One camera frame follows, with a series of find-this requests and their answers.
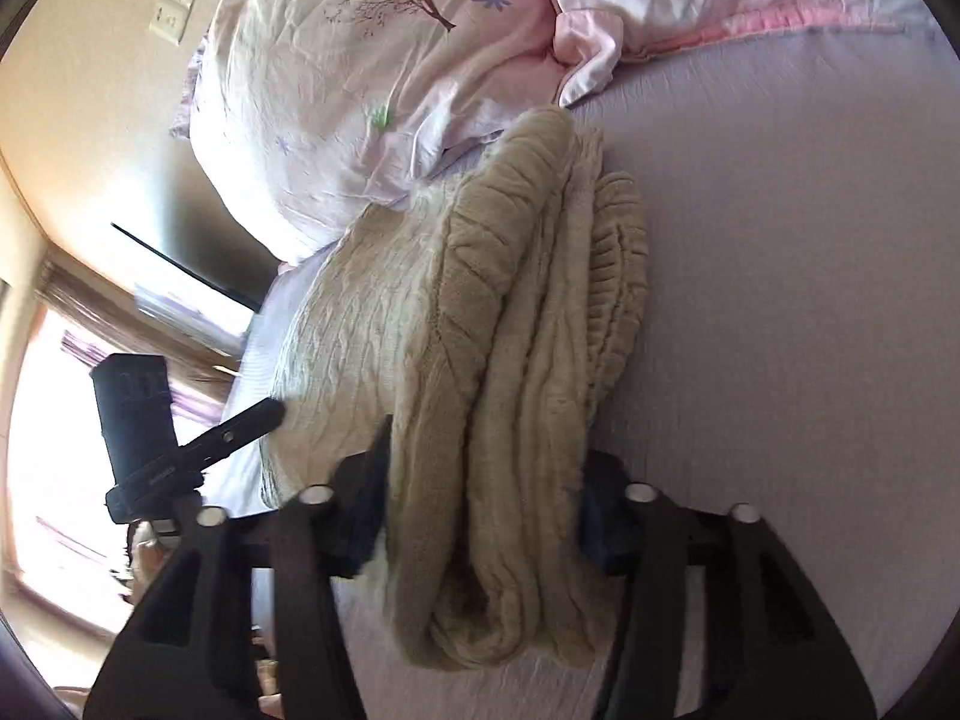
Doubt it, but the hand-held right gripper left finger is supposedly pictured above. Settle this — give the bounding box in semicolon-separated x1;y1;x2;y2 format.
82;415;393;720

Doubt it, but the brown window curtain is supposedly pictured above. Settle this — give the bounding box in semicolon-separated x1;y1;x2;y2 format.
36;253;245;425

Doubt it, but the person's left hand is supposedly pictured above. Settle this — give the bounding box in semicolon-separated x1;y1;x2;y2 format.
129;523;181;601

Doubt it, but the bed with lavender sheet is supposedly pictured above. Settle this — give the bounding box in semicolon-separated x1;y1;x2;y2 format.
202;19;960;720

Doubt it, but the lavender patterned pillow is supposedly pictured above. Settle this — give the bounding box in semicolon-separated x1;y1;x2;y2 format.
168;36;218;140

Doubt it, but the white pink floral quilt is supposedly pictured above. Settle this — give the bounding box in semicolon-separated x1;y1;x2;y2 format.
180;0;927;263

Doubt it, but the dark flat screen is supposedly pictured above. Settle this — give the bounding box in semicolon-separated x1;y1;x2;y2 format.
110;220;265;313

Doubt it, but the white wall outlet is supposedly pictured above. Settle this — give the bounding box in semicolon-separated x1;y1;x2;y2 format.
148;3;190;44

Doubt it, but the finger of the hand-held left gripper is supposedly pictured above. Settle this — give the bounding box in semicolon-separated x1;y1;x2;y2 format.
174;398;287;485

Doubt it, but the beige cable knit sweater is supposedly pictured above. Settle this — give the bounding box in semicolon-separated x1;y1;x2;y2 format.
259;106;650;670

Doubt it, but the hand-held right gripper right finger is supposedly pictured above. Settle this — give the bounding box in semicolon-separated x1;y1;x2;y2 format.
576;450;878;720

